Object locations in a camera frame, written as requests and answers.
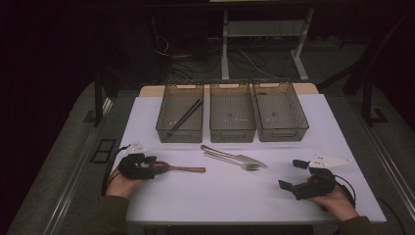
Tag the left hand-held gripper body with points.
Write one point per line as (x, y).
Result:
(130, 166)

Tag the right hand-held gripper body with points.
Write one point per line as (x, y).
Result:
(318, 186)

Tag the brown wooden spoon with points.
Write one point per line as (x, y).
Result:
(189, 169)

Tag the smoky clear plastic bin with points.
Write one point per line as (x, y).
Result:
(232, 114)
(177, 107)
(280, 112)

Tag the black chopstick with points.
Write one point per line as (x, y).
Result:
(186, 115)
(190, 115)

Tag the person's left hand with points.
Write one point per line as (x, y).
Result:
(119, 187)

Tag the person's right hand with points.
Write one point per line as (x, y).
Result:
(341, 205)

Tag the white board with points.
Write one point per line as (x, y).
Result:
(228, 199)

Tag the black metal stand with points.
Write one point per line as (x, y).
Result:
(368, 104)
(98, 101)

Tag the white metal desk frame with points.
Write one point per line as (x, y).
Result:
(224, 49)

